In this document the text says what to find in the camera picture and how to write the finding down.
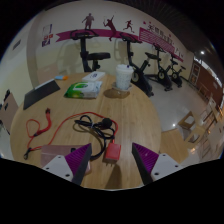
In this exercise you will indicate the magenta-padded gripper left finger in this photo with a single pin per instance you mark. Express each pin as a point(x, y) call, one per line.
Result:
point(75, 160)

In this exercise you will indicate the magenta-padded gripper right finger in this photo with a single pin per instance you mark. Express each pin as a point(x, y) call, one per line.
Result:
point(148, 160)

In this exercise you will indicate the red charger block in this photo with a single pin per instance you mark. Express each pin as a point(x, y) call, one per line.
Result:
point(113, 151)

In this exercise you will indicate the light wooden stools and tables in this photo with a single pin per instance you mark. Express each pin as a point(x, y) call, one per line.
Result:
point(188, 123)

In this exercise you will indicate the green wet wipes pack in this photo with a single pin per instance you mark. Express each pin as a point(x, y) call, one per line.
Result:
point(83, 90)

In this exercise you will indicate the dark flat tablet case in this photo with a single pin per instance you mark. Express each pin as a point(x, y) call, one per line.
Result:
point(41, 94)

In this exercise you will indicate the small orange and blue item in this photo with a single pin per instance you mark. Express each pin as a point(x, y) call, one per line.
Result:
point(61, 77)

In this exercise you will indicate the white cup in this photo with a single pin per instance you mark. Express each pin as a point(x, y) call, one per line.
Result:
point(124, 78)

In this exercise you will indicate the white tissue box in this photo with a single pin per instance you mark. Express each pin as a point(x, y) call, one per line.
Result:
point(94, 76)

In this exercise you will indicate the brown wooden shelf unit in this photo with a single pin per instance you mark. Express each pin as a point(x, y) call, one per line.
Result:
point(206, 78)

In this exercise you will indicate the row of exercise bikes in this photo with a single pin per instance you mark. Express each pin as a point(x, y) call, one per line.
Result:
point(85, 50)

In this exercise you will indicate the ceiling spot light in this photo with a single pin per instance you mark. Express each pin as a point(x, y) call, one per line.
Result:
point(202, 52)

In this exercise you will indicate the wall poster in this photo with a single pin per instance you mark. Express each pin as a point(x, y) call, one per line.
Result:
point(47, 35)

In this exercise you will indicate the wall air vent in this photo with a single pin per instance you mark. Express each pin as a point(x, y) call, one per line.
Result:
point(16, 44)

